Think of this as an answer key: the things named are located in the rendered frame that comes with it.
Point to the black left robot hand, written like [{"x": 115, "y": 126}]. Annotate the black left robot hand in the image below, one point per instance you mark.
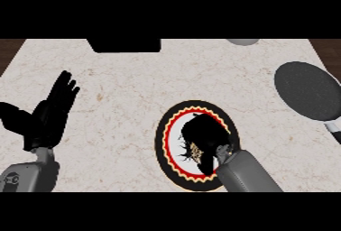
[{"x": 48, "y": 120}]

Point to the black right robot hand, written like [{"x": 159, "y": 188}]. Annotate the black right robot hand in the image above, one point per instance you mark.
[{"x": 205, "y": 135}]

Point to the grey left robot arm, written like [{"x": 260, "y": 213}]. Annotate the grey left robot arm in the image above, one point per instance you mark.
[{"x": 29, "y": 176}]

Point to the yellow patterned cupcake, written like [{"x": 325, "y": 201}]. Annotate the yellow patterned cupcake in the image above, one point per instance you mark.
[{"x": 195, "y": 152}]

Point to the black red patterned plate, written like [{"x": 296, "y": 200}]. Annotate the black red patterned plate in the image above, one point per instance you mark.
[{"x": 170, "y": 150}]

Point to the dark grey frying pan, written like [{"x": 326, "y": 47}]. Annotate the dark grey frying pan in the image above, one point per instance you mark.
[{"x": 310, "y": 93}]

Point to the black box appliance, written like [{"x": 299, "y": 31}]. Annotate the black box appliance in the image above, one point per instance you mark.
[{"x": 124, "y": 45}]

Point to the grey round object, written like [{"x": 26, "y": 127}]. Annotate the grey round object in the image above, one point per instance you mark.
[{"x": 242, "y": 41}]

